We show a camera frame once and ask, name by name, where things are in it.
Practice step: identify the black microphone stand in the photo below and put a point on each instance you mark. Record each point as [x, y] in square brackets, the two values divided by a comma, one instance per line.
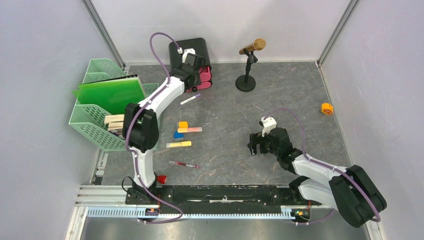
[247, 83]

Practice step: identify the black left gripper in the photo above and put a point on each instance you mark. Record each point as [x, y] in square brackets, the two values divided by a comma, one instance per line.
[198, 82]

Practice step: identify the orange highlighter marker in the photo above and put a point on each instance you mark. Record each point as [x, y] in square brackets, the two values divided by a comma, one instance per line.
[183, 130]

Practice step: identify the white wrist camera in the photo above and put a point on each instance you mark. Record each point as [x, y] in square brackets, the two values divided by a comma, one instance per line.
[268, 124]
[185, 52]

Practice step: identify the blue eraser block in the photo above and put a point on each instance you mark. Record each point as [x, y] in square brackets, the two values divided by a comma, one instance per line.
[178, 136]

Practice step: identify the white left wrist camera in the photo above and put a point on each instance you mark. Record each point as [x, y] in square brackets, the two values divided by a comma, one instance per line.
[185, 52]

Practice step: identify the green mesh file rack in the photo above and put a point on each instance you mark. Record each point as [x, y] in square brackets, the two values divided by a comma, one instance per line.
[88, 119]

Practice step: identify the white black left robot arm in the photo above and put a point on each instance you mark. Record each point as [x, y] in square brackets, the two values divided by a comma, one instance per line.
[141, 130]

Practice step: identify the green clip file folder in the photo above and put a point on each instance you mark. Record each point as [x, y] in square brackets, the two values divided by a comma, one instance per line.
[112, 97]

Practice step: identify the gold microphone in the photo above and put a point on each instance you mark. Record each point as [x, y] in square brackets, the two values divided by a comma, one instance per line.
[258, 45]

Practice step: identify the yellow eraser block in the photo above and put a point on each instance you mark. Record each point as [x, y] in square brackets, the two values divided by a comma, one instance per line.
[183, 124]

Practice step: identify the black pink drawer organizer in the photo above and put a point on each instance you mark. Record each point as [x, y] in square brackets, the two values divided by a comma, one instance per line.
[202, 49]

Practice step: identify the yellow highlighter marker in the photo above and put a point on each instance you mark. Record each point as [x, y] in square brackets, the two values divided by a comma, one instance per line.
[179, 144]

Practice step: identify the purple white marker pen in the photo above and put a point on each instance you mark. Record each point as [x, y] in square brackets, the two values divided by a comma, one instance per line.
[189, 99]

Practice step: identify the orange tape measure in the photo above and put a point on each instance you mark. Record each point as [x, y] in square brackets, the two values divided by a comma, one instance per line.
[327, 108]

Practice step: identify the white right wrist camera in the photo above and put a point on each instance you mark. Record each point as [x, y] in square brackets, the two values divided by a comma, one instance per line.
[268, 124]

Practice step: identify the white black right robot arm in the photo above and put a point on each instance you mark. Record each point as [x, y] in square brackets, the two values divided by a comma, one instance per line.
[348, 190]

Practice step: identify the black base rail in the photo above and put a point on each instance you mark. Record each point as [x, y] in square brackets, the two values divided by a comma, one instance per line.
[217, 199]

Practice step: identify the white cable duct strip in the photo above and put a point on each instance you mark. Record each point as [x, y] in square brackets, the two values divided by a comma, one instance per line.
[146, 213]

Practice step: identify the red gel pen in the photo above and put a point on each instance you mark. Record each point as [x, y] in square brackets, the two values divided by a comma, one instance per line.
[183, 164]

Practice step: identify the red black stamp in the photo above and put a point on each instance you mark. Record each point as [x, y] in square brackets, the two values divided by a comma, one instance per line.
[161, 179]

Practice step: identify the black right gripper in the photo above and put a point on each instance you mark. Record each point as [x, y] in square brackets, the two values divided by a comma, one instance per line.
[254, 139]

